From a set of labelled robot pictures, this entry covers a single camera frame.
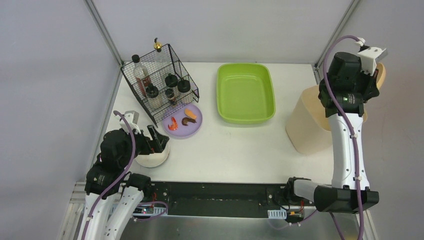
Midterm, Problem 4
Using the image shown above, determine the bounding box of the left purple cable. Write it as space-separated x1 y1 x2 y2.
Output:
81 110 169 240

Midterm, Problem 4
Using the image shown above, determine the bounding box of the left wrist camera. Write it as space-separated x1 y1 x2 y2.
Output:
114 110 142 135

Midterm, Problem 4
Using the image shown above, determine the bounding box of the beige waste bin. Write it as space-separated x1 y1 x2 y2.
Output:
285 84 369 156

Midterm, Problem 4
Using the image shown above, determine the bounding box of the orange toy bread piece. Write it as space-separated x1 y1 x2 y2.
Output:
184 108 197 120

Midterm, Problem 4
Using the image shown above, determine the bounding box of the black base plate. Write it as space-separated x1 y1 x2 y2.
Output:
133 181 311 219

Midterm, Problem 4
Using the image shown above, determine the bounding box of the black pepper grinder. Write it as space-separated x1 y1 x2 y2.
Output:
165 88 177 106

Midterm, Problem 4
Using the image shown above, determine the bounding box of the dark sauce bottle red label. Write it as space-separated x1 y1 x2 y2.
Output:
131 54 152 98

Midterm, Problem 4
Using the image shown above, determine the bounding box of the purple cable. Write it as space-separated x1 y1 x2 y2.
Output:
81 110 169 240
268 35 365 240

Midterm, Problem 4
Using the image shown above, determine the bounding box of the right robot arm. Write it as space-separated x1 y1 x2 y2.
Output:
282 52 380 214

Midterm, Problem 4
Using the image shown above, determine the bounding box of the black-lid glass jar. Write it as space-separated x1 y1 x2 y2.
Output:
164 73 180 98
177 78 192 104

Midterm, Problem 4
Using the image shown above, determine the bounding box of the green plastic tub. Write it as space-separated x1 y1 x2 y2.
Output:
216 63 276 125

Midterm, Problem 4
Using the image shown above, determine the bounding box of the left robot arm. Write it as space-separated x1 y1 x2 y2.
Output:
77 125 170 240

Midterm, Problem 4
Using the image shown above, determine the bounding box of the orange plate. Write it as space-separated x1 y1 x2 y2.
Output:
376 62 387 90

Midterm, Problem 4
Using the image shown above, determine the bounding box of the white floral bowl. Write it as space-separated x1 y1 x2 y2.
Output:
135 145 170 168

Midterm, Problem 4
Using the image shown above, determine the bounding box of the toy shrimp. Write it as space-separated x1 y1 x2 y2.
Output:
167 116 179 131

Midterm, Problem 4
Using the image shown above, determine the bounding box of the black-lid glass jar front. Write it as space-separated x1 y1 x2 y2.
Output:
164 73 180 98

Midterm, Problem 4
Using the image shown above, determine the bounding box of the black-lid spice jar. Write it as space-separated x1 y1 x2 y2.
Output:
145 83 163 110

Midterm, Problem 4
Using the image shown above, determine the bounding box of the purple plate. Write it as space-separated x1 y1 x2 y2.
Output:
162 103 203 139

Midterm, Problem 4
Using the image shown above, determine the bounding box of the gold-top glass oil bottle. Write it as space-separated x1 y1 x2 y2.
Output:
153 37 174 84

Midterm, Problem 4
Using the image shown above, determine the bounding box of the black wire rack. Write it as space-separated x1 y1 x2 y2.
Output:
120 43 200 126

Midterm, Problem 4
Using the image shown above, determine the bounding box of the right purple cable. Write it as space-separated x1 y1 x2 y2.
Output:
268 35 365 240

